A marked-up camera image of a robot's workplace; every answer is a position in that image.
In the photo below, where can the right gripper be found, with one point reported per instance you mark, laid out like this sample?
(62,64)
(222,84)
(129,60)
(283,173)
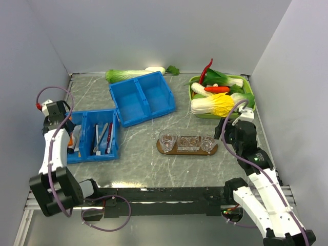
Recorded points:
(228,127)

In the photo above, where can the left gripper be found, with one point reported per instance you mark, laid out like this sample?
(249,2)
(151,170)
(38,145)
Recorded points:
(73,125)

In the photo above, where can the orange toothpaste tube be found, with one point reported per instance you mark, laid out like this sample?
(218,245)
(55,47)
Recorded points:
(70,146)

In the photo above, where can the clear plastic tray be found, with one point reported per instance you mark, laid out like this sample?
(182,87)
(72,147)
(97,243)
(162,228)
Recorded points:
(188,140)

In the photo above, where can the clear faceted plastic cup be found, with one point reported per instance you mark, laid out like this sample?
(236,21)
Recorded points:
(167,139)

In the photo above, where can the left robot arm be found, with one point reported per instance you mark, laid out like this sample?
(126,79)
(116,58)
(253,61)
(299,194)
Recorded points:
(54,187)

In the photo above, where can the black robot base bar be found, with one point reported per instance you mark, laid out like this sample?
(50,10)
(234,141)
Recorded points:
(211,201)

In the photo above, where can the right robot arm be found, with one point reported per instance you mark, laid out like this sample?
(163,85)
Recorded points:
(272,215)

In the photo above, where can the grey toothbrush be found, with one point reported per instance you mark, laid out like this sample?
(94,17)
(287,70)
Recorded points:
(102,134)

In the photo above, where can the red toothbrush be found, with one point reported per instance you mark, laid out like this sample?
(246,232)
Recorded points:
(108,137)

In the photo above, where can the wooden oval tray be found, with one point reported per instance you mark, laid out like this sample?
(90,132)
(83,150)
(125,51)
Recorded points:
(174,151)

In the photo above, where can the white toothbrush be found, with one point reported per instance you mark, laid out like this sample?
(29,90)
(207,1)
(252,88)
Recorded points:
(96,149)

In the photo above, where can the yellow napa cabbage toy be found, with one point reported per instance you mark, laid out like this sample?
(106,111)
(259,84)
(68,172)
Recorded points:
(218,104)

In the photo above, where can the green white cabbage toy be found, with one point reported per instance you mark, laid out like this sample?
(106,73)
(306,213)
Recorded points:
(237,97)

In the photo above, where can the blue bin with toiletries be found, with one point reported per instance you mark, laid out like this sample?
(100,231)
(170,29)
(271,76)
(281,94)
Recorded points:
(88,121)

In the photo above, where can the green vegetable basket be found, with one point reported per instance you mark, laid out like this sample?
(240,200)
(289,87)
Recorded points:
(246,88)

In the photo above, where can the orange carrot toy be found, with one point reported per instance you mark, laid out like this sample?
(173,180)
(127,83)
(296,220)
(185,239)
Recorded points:
(217,90)

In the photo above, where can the white corn toy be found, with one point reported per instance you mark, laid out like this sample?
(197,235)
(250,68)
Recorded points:
(199,89)

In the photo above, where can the green napa cabbage toy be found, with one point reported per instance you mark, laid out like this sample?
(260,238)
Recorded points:
(114,76)

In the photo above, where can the green bok choy toy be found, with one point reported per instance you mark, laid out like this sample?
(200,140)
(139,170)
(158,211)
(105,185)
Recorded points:
(215,77)

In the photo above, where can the red chili pepper toy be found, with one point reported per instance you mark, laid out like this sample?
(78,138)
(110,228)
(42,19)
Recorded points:
(203,74)

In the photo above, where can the blue bin with cups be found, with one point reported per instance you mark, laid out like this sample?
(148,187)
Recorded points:
(142,98)

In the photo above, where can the green leaf toy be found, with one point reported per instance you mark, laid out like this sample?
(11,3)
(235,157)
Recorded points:
(172,70)

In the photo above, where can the white radish toy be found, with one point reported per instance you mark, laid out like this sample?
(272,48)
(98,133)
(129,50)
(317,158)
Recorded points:
(162,70)

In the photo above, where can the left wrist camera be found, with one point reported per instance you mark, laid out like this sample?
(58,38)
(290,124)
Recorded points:
(43,107)

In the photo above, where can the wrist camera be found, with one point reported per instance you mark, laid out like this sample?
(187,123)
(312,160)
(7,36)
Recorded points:
(43,107)
(245,114)

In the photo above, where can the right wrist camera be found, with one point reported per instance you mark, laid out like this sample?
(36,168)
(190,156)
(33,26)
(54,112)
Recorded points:
(245,114)

